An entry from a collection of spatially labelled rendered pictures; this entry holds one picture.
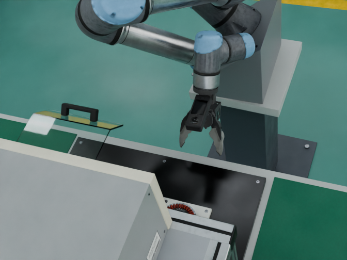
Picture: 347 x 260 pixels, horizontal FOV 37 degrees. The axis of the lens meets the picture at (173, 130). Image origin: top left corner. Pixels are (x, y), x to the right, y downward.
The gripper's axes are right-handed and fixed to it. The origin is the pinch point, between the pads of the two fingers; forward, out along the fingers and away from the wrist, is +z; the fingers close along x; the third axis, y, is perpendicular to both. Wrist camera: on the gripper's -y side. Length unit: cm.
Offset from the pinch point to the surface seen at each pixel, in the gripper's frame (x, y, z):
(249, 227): -19.3, -11.0, 14.8
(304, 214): -33.0, -2.4, 12.1
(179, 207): 0.6, -14.4, 11.3
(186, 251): -13, -49, -3
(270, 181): -21.1, 5.0, 8.1
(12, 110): 138, 86, 48
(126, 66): 85, 124, 26
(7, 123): 74, 5, 8
